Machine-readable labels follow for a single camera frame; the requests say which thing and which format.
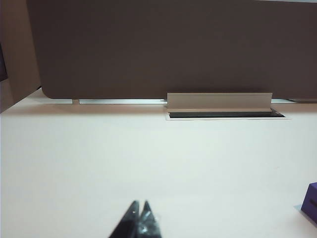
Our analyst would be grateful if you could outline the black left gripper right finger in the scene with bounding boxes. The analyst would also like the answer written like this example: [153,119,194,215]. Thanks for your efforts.
[135,200,163,238]

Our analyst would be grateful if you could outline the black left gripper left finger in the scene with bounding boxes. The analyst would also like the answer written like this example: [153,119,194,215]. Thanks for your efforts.
[107,200,141,238]

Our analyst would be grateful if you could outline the purple letter block with O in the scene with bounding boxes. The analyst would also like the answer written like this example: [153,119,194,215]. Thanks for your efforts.
[300,182,317,219]

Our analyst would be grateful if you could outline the grey-brown desk divider panel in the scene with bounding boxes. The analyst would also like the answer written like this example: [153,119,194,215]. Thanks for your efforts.
[26,0,317,100]

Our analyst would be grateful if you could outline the silver divider mounting rail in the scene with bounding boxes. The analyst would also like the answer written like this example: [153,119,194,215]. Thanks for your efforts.
[48,98,168,105]

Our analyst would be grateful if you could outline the aluminium cable tray flap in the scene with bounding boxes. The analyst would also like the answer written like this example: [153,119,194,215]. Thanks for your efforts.
[164,92,293,121]

